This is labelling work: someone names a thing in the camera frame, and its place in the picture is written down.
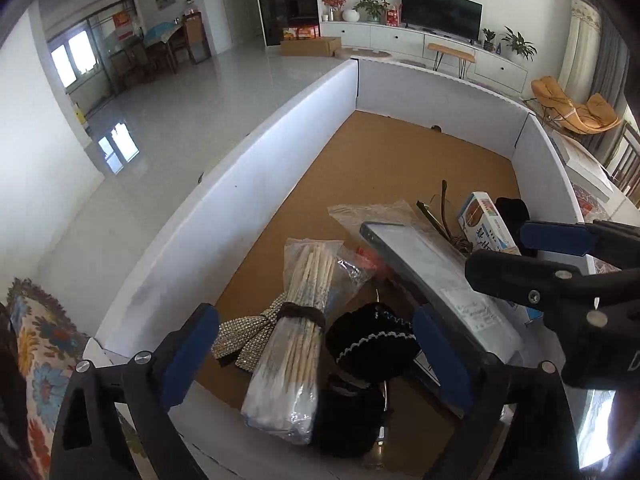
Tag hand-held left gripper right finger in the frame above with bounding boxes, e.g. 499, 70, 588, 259
412, 305, 581, 480

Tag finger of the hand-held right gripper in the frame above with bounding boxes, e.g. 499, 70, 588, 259
520, 219, 640, 273
465, 250, 608, 331

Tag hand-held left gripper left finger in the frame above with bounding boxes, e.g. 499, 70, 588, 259
50, 302, 220, 480

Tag rhinestone bow hair clip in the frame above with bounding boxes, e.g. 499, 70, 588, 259
210, 292, 291, 373

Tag white medicine box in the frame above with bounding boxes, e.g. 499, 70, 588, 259
457, 191, 545, 327

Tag black pouch with white stitching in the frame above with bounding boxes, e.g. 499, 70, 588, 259
325, 302, 423, 381

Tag eyeglasses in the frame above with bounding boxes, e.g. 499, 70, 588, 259
416, 180, 474, 254

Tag pack of bamboo skewers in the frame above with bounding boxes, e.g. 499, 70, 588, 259
241, 237, 346, 446

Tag white cardboard box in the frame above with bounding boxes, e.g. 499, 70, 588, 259
82, 57, 601, 480

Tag clear plastic bag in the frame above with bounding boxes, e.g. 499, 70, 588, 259
327, 200, 426, 261

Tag person's right forearm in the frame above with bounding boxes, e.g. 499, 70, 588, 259
606, 389, 640, 467

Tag white flat box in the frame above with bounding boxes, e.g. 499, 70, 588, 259
552, 135, 616, 193

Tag wooden chair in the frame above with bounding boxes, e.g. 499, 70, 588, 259
602, 120, 640, 193

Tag orange lounge chair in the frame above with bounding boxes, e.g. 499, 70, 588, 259
530, 76, 621, 135

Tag floral patterned cushion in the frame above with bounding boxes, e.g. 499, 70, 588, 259
5, 277, 131, 480

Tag grey curtain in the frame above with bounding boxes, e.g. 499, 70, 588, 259
585, 10, 631, 111

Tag white curtain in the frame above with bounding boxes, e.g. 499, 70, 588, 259
557, 0, 603, 106

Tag large potted plant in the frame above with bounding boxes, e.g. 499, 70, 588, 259
501, 26, 538, 61

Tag wooden bench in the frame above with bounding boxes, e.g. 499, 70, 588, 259
427, 42, 476, 79

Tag white tv cabinet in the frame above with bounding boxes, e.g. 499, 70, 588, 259
320, 20, 528, 93

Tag black television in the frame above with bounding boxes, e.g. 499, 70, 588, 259
401, 0, 483, 41

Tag round woven rug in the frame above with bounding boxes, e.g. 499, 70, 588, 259
336, 46, 393, 63

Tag leafy potted plant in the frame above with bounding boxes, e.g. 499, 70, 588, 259
352, 0, 391, 23

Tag cardboard box on floor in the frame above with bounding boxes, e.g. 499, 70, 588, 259
280, 36, 342, 57

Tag dining table with blue cloth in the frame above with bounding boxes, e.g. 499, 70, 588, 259
142, 22, 186, 73

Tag wooden side cabinet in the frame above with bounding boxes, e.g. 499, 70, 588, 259
182, 10, 211, 63

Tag red flowers in vase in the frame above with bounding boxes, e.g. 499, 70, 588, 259
321, 0, 351, 22

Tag dark glass cabinet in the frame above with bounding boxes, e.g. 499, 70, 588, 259
251, 0, 321, 47

